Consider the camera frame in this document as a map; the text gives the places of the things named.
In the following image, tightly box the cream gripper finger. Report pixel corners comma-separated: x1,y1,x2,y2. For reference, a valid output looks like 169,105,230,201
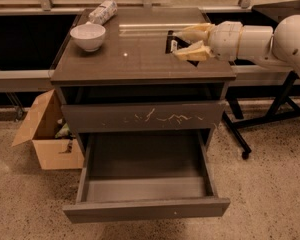
174,23,215,41
172,40,214,61

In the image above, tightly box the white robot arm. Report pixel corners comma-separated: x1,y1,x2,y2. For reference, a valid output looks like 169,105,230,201
172,15,300,78

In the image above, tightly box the black rxbar chocolate bar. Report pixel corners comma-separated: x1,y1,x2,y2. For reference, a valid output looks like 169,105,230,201
165,30,190,54

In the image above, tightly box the grey drawer cabinet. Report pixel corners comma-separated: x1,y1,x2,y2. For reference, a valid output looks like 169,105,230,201
50,6,238,224

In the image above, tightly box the green item in box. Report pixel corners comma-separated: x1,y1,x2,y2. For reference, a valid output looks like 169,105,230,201
55,118,72,139

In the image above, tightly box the open grey middle drawer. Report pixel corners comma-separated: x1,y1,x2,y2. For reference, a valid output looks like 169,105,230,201
63,130,230,223

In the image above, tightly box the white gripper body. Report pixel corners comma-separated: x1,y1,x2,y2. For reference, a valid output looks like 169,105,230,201
208,21,243,61

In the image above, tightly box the black rolling side table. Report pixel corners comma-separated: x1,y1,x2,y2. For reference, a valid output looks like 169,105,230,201
222,0,300,160

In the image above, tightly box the open cardboard box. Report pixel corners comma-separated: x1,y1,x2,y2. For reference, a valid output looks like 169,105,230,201
12,90,84,170

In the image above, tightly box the white ceramic bowl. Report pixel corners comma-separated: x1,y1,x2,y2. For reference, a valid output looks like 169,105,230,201
70,24,106,52

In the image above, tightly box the closed grey top drawer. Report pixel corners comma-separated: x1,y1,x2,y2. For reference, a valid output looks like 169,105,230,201
61,101,225,133

